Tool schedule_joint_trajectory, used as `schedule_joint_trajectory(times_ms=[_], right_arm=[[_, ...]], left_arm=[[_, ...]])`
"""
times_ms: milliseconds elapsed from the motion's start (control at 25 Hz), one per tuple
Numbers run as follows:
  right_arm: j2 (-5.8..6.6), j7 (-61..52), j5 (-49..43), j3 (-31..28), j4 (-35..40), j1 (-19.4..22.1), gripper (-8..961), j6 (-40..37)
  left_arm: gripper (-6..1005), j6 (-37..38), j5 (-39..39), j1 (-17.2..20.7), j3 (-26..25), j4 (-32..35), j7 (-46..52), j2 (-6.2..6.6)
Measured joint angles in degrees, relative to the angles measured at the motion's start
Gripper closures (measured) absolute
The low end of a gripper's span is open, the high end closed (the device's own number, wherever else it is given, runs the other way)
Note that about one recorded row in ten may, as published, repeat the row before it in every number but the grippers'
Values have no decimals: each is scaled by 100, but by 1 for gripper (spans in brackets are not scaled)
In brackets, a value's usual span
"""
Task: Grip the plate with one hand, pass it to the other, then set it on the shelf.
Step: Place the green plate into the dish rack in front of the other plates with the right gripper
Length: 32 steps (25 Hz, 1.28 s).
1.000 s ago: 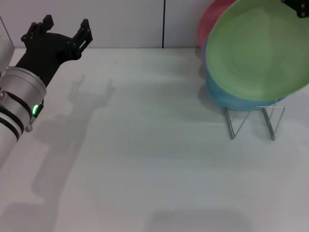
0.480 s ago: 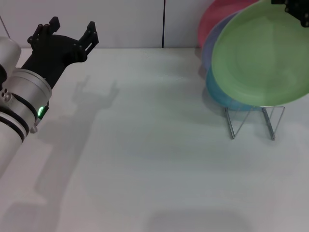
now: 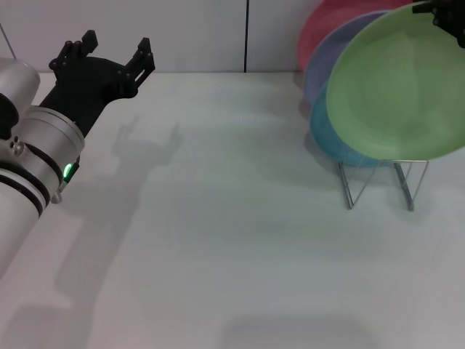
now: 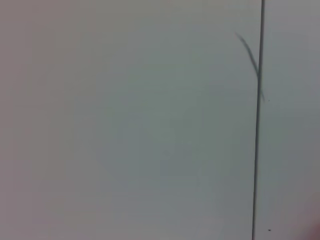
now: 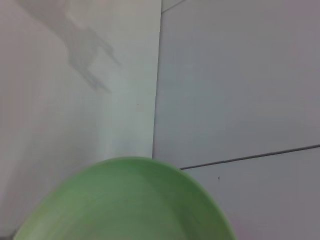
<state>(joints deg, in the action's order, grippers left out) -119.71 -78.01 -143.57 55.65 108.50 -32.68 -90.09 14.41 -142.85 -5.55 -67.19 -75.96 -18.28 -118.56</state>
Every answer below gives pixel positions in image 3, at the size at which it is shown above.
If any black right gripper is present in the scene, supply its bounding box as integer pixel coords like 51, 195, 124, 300
411, 0, 465, 49

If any black cable with silver plug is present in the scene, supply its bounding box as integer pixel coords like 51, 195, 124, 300
52, 180, 72, 205

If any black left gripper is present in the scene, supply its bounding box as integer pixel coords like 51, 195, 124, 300
38, 30, 157, 137

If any metal wire plate rack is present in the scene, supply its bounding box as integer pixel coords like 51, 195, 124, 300
336, 157, 430, 212

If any pink red plate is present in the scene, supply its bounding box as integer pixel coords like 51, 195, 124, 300
296, 0, 413, 74

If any silver camera mount bracket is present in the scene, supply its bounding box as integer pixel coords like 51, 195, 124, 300
0, 134, 28, 170

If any purple plate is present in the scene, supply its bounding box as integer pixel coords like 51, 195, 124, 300
302, 10, 392, 107

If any teal blue plate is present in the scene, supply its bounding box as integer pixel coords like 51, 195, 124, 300
309, 81, 381, 169

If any green plate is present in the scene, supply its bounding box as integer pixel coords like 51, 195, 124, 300
325, 1, 465, 161

